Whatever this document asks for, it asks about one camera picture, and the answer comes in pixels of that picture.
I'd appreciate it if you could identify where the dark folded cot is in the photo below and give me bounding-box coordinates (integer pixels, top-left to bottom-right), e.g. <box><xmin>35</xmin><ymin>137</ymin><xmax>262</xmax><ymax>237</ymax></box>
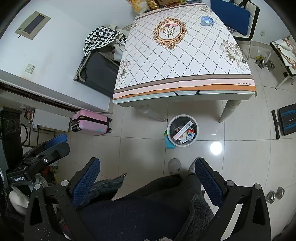
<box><xmin>73</xmin><ymin>50</ymin><xmax>119</xmax><ymax>98</ymax></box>

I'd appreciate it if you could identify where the wall switch plate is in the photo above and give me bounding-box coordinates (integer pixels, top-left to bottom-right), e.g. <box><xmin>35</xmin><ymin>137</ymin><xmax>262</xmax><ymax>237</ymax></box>
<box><xmin>25</xmin><ymin>64</ymin><xmax>36</xmax><ymax>74</ymax></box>

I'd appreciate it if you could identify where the chrome dumbbell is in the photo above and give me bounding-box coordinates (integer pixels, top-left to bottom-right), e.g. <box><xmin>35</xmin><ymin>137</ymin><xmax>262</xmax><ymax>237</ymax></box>
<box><xmin>265</xmin><ymin>187</ymin><xmax>285</xmax><ymax>204</ymax></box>
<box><xmin>255</xmin><ymin>56</ymin><xmax>275</xmax><ymax>72</ymax></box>

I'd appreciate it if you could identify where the checkered black white cloth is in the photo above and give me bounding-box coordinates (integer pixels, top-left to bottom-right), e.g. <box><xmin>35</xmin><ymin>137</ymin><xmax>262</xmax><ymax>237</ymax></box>
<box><xmin>83</xmin><ymin>26</ymin><xmax>127</xmax><ymax>56</ymax></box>

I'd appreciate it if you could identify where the beige wall panel box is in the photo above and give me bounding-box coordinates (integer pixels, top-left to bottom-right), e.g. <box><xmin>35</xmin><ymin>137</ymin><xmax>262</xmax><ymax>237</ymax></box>
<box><xmin>15</xmin><ymin>11</ymin><xmax>51</xmax><ymax>40</ymax></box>

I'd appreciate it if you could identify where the pink suitcase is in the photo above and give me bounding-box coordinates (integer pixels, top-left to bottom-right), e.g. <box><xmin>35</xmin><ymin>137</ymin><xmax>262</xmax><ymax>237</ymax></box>
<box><xmin>70</xmin><ymin>110</ymin><xmax>112</xmax><ymax>136</ymax></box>

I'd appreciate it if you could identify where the left grey slipper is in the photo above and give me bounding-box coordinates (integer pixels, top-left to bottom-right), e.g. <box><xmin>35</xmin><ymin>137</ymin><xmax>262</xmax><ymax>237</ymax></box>
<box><xmin>168</xmin><ymin>158</ymin><xmax>182</xmax><ymax>175</ymax></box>

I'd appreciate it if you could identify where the red blue small box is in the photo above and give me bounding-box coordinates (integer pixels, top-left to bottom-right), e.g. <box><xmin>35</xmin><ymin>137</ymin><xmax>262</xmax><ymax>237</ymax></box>
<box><xmin>187</xmin><ymin>129</ymin><xmax>195</xmax><ymax>141</ymax></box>

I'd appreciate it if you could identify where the patterned tablecloth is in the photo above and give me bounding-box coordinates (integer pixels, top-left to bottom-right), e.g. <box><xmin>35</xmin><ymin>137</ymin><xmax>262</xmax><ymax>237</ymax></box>
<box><xmin>113</xmin><ymin>3</ymin><xmax>256</xmax><ymax>103</ymax></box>

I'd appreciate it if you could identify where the blue green packet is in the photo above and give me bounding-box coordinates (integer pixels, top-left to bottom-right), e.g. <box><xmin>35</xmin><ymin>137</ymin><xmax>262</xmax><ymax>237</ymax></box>
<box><xmin>164</xmin><ymin>131</ymin><xmax>175</xmax><ymax>150</ymax></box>

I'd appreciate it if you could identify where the yellow snack bag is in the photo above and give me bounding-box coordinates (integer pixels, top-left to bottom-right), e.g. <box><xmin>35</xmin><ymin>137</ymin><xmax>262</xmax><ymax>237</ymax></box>
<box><xmin>126</xmin><ymin>0</ymin><xmax>150</xmax><ymax>14</ymax></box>

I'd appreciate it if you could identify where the long white pink box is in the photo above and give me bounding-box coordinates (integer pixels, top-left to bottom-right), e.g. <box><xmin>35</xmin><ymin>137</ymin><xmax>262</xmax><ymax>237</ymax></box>
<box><xmin>173</xmin><ymin>121</ymin><xmax>193</xmax><ymax>140</ymax></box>

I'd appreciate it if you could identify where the white black chair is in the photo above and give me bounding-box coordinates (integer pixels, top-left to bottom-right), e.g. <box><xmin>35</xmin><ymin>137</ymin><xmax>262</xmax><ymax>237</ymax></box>
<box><xmin>229</xmin><ymin>1</ymin><xmax>260</xmax><ymax>60</ymax></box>

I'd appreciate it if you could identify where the white trash bin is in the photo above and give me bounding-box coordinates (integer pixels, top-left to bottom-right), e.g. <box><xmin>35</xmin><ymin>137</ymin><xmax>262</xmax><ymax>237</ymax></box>
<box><xmin>166</xmin><ymin>114</ymin><xmax>200</xmax><ymax>148</ymax></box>

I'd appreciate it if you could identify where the grey slipper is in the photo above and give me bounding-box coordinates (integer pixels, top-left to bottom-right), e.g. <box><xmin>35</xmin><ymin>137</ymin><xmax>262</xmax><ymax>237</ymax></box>
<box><xmin>168</xmin><ymin>158</ymin><xmax>182</xmax><ymax>175</ymax></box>
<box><xmin>188</xmin><ymin>157</ymin><xmax>200</xmax><ymax>174</ymax></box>

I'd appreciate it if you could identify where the right grey slipper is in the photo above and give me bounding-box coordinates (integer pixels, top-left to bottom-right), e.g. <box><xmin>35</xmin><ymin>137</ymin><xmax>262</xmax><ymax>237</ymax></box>
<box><xmin>188</xmin><ymin>157</ymin><xmax>200</xmax><ymax>174</ymax></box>

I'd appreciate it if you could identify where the black blue step board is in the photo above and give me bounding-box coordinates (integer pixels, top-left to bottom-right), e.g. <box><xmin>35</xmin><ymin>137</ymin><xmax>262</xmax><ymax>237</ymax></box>
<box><xmin>271</xmin><ymin>103</ymin><xmax>296</xmax><ymax>139</ymax></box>

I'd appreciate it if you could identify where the gold chocolate box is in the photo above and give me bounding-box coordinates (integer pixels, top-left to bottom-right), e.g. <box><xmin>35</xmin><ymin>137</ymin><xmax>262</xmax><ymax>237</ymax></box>
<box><xmin>146</xmin><ymin>0</ymin><xmax>159</xmax><ymax>10</ymax></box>

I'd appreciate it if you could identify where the light blue tissue pack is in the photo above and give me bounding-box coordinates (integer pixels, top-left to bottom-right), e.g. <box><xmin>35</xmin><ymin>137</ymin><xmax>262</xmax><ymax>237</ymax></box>
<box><xmin>201</xmin><ymin>16</ymin><xmax>214</xmax><ymax>26</ymax></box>

